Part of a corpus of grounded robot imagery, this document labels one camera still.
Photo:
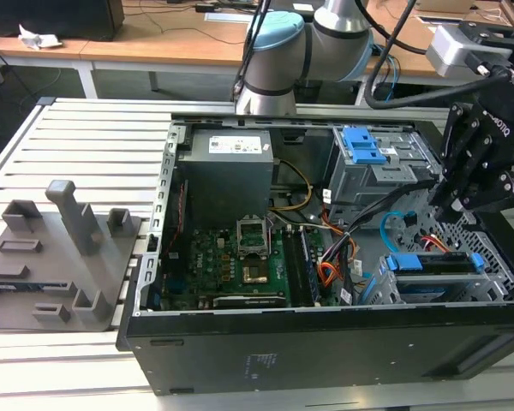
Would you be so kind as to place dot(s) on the hard disk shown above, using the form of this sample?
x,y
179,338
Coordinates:
x,y
404,262

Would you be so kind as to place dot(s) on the grey power supply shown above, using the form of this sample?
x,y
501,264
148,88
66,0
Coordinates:
x,y
227,184

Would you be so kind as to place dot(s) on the black wrist mount bracket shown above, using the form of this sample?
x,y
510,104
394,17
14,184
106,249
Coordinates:
x,y
497,38

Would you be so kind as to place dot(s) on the green motherboard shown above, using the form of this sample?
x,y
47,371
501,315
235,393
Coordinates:
x,y
214,265

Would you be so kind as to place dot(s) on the crumpled white paper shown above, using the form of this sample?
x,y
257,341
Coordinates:
x,y
38,38

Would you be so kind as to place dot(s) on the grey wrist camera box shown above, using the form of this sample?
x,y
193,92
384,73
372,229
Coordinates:
x,y
450,51

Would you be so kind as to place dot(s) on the wooden desk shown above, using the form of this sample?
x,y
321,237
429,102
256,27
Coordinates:
x,y
25,53
175,43

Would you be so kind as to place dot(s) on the black graphics card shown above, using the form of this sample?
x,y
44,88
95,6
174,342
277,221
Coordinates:
x,y
248,301

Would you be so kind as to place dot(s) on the black computer tower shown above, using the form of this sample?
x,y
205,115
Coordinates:
x,y
51,17

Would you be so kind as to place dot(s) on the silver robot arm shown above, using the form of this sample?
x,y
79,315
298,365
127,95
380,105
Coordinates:
x,y
282,51

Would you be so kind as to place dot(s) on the grey metal drive cage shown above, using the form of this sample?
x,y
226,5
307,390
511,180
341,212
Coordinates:
x,y
360,184

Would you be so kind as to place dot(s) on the grey parts rack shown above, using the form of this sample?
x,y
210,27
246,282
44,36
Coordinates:
x,y
47,265

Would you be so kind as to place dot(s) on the black RAM slot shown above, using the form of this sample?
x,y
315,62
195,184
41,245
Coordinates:
x,y
310,269
292,265

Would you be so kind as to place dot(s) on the metal disk bay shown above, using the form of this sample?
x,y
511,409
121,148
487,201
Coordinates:
x,y
454,284

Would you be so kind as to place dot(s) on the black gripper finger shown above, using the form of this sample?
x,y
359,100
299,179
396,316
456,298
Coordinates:
x,y
497,190
464,145

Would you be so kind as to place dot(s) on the blue drive latch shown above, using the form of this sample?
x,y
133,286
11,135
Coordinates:
x,y
360,145

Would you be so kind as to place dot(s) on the CPU socket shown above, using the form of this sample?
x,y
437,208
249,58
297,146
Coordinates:
x,y
255,270

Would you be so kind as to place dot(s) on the black PC case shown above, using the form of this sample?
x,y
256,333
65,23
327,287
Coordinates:
x,y
282,355

